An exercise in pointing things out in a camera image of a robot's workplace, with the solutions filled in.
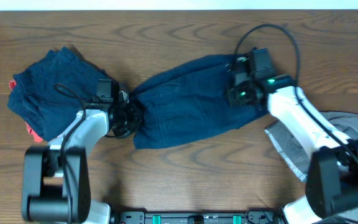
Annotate navy blue shorts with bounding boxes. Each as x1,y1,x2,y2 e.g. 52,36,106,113
130,55,267,149

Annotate black left camera cable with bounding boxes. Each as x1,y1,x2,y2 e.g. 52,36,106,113
53,83,88,224

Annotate black right camera cable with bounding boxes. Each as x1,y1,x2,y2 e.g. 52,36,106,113
234,24,358,200

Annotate folded red garment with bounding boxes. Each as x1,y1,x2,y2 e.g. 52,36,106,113
9,80,44,143

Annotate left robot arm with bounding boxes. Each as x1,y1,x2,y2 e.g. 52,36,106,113
21,100,142,223

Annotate black camera cable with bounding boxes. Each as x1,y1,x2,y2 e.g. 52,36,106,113
53,83,88,224
234,24,358,200

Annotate grey shorts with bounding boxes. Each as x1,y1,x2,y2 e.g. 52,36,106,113
264,111,358,224

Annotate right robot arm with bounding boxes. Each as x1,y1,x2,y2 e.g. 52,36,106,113
227,52,358,223

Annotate folded navy shorts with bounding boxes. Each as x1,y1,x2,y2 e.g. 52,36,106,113
7,47,108,141

